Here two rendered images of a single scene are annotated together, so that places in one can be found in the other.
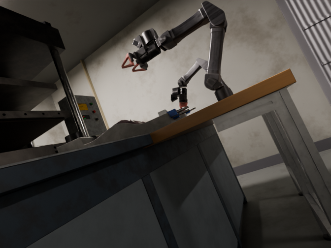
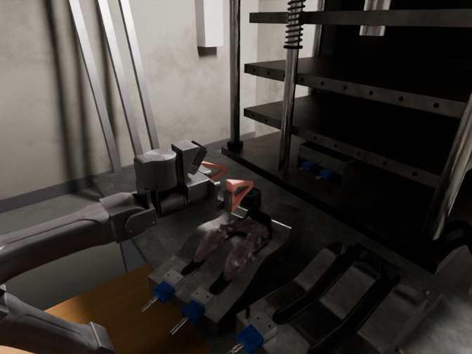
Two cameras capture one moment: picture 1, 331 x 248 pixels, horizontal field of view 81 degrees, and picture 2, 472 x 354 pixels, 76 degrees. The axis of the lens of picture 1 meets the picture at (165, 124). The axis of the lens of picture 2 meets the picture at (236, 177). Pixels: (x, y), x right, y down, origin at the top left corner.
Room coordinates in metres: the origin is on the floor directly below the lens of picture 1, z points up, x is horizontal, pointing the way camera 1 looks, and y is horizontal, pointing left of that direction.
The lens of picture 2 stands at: (1.28, -0.46, 1.52)
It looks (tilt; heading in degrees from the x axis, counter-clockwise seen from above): 28 degrees down; 119
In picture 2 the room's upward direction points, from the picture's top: straight up
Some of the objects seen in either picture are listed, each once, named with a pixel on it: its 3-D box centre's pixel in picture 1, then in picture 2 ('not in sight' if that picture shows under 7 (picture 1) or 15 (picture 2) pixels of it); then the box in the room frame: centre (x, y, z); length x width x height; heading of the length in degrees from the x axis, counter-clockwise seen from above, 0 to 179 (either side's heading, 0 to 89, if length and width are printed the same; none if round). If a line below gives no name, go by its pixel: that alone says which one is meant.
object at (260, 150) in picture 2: not in sight; (347, 169); (1.10, 1.18, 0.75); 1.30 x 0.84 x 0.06; 155
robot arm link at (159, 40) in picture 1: (155, 39); (146, 187); (0.91, -0.12, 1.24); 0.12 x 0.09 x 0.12; 67
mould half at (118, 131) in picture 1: (123, 136); (234, 246); (0.91, 0.21, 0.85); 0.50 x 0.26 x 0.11; 83
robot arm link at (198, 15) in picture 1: (191, 32); (55, 256); (0.85, -0.27, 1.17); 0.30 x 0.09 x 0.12; 67
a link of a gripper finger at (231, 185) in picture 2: (137, 66); (232, 187); (1.01, 0.02, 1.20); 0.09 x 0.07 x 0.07; 67
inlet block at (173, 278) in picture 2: (174, 112); (161, 294); (0.83, -0.06, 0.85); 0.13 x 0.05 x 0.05; 83
